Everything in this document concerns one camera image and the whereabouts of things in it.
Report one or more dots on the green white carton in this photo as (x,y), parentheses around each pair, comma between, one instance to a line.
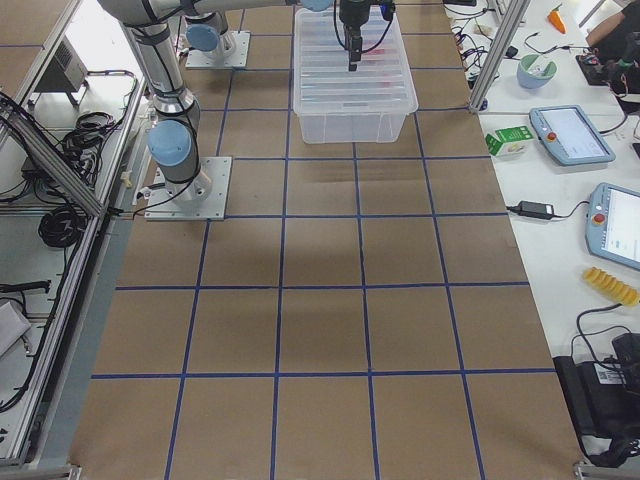
(508,141)

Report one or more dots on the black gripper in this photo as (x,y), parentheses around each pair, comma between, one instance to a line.
(351,14)

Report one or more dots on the black power adapter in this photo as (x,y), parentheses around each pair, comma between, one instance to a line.
(531,209)

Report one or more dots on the aluminium frame rail left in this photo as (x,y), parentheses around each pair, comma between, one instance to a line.
(41,150)

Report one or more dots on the black device on table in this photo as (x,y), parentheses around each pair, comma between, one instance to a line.
(603,399)

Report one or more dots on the upper teach pendant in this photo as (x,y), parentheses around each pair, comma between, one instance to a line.
(569,137)

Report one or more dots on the aluminium frame post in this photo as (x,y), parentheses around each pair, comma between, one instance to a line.
(502,40)

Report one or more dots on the grey metal box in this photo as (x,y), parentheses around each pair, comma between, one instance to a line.
(65,74)

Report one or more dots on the yellow toy corn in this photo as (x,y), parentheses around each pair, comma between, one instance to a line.
(610,286)

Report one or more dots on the lower teach pendant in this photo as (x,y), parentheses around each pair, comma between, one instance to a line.
(612,224)

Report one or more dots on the green blue bowl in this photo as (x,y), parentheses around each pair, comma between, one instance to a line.
(534,71)

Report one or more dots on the clear plastic storage box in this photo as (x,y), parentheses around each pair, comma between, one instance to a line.
(335,105)

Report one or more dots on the person in black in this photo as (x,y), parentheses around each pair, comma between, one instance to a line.
(615,42)

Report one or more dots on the teach pendant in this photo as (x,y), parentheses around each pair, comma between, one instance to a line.
(612,224)
(569,137)

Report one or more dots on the orange toy carrot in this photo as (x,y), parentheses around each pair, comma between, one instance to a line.
(556,20)

